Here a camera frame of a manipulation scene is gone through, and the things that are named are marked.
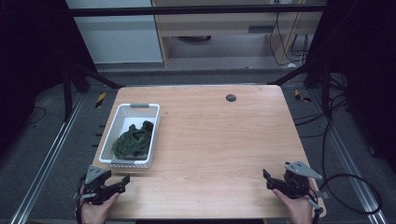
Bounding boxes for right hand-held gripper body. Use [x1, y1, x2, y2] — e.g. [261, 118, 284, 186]
[271, 160, 331, 200]

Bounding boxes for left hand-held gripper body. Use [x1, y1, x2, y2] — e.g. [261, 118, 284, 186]
[73, 164, 123, 206]

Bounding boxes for white plastic basket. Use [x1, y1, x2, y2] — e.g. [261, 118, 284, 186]
[98, 103, 162, 170]

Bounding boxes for dark green cloth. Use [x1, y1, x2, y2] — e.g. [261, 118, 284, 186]
[111, 119, 155, 159]

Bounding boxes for person's right hand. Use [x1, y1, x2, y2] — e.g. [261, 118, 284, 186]
[272, 178, 318, 224]

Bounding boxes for person's left hand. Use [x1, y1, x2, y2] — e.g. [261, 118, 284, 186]
[79, 185, 121, 224]

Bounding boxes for yellow black tape strip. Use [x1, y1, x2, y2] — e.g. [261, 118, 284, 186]
[94, 91, 107, 109]
[293, 89, 313, 104]

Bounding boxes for black metal stand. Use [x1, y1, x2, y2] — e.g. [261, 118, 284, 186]
[267, 55, 332, 117]
[61, 61, 126, 123]

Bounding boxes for black curtain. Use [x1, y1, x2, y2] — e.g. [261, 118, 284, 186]
[0, 0, 98, 158]
[306, 0, 396, 175]

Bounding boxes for white cabinet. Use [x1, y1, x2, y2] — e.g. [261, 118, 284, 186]
[65, 0, 164, 64]

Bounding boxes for light wooden desk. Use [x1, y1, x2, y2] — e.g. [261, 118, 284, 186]
[150, 0, 328, 67]

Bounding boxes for black horizontal bar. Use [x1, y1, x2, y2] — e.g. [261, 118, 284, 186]
[67, 4, 327, 18]

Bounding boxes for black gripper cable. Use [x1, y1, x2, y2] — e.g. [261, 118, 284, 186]
[306, 173, 383, 224]
[74, 175, 89, 224]

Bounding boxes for aluminium floor rail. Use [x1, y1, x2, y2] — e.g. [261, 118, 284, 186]
[8, 92, 86, 224]
[307, 89, 389, 224]

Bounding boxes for black floor cables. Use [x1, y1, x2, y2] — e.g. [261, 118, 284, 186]
[293, 73, 353, 185]

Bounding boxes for black hanging cables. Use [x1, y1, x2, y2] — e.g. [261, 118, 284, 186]
[268, 11, 311, 67]

